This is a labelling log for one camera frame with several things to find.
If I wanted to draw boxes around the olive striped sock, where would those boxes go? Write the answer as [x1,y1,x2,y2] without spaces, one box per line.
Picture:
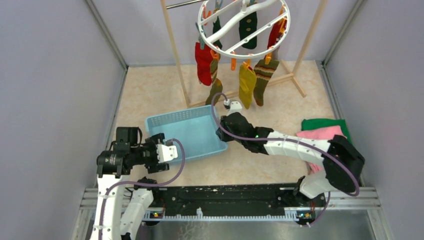
[253,59,279,107]

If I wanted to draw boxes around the dark green sock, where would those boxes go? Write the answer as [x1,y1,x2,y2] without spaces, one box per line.
[238,12,258,50]

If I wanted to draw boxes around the yellow sock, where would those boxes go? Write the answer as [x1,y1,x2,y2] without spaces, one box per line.
[238,62,257,109]

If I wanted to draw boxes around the light blue plastic basket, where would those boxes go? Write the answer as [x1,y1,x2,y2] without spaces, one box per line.
[144,105,228,163]

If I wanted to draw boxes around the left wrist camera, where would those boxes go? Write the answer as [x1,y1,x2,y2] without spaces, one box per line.
[156,144,179,163]

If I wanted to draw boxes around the white round sock hanger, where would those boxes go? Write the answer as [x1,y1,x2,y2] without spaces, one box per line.
[195,0,291,60]

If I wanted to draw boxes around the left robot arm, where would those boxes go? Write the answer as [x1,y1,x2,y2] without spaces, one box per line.
[90,127,178,240]

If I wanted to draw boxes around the red striped sock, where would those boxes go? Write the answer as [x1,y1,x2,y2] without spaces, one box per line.
[267,18,288,49]

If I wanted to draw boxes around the green cloth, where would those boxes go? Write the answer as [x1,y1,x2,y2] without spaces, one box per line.
[301,118,352,143]

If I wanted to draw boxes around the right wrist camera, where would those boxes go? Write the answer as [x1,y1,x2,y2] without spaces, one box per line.
[223,99,243,116]

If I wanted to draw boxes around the wooden clothes rack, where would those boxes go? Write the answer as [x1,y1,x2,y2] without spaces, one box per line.
[160,0,329,109]

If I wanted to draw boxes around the pink cloth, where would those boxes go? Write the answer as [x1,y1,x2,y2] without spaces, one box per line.
[295,125,347,175]

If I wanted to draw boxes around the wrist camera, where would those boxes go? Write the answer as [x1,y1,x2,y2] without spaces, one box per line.
[156,144,179,163]
[223,99,243,116]

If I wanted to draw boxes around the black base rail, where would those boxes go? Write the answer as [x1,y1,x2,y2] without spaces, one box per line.
[146,183,326,219]

